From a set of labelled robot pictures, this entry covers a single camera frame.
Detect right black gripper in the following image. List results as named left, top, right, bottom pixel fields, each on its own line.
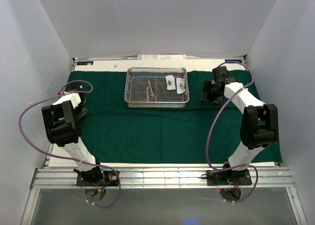
left=200, top=81, right=225, bottom=106

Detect plastic packet printed label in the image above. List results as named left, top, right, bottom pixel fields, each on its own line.
left=176, top=78, right=186, bottom=94

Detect green surgical cloth wrap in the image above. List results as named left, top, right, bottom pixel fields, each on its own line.
left=66, top=69, right=283, bottom=164

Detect plastic packet black yellow part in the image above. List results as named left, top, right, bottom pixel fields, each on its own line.
left=165, top=75, right=176, bottom=91

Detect metal mesh instrument tray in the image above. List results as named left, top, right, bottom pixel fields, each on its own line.
left=124, top=67, right=189, bottom=108

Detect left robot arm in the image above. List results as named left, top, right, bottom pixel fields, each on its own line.
left=41, top=81, right=104, bottom=186

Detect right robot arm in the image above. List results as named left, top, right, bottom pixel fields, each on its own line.
left=201, top=64, right=279, bottom=188

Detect steel surgical scissors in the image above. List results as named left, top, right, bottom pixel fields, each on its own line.
left=148, top=80, right=158, bottom=100

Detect right blue label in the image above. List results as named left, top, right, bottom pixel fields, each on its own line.
left=224, top=59, right=243, bottom=64

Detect blue label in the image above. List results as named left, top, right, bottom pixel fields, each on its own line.
left=76, top=61, right=94, bottom=65
left=224, top=59, right=243, bottom=64

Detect left blue label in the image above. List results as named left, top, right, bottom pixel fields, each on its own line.
left=76, top=61, right=94, bottom=65

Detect white paper sheet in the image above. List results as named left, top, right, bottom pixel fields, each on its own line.
left=138, top=54, right=186, bottom=60

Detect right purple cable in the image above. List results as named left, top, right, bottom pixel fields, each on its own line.
left=196, top=61, right=259, bottom=203

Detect purple cable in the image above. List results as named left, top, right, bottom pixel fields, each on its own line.
left=18, top=80, right=122, bottom=208
left=196, top=61, right=259, bottom=203

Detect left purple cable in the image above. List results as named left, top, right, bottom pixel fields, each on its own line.
left=18, top=80, right=122, bottom=208

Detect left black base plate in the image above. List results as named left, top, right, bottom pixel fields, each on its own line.
left=75, top=170, right=119, bottom=187

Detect aluminium front rail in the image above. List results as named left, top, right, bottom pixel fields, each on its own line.
left=31, top=167, right=295, bottom=189

